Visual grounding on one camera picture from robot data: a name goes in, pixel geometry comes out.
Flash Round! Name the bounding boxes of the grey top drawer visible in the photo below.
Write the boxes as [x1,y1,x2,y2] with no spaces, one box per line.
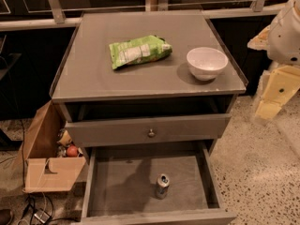
[66,113,231,147]

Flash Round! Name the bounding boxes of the brown cardboard box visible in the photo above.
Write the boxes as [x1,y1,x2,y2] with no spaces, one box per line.
[14,101,86,193]

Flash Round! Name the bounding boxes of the grey open middle drawer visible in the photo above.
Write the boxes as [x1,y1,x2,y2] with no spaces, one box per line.
[81,142,236,225]

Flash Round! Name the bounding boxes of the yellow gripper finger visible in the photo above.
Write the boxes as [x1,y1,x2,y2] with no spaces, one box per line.
[247,26,270,51]
[255,65,300,120]

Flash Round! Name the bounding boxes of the dark shoe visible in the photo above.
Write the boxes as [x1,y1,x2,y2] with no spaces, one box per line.
[0,209,14,225]

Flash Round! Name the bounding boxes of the snack packet in box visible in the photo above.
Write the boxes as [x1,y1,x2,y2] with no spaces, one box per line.
[57,128,72,147]

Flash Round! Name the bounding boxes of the grey drawer cabinet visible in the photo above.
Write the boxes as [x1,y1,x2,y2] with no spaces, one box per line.
[49,10,249,225]

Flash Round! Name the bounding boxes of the black cables on floor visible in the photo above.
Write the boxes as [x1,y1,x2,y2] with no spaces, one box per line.
[17,194,79,225]

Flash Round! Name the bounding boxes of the green chip bag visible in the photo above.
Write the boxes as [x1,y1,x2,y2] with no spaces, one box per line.
[109,35,173,70]

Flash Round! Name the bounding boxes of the white bowl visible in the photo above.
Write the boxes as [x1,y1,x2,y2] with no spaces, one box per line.
[187,47,229,81]

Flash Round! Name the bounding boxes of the round metal drawer knob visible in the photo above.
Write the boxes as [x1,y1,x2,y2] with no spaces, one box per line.
[148,128,156,138]

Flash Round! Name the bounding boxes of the metal railing frame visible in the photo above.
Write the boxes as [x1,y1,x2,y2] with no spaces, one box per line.
[0,0,288,31]

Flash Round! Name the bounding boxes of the redbull can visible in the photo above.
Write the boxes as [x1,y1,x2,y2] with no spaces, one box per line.
[156,173,170,200]

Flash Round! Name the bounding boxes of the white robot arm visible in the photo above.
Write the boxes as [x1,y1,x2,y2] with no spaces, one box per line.
[247,0,300,120]

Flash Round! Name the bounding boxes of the red apple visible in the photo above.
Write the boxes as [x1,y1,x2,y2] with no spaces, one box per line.
[67,145,79,158]

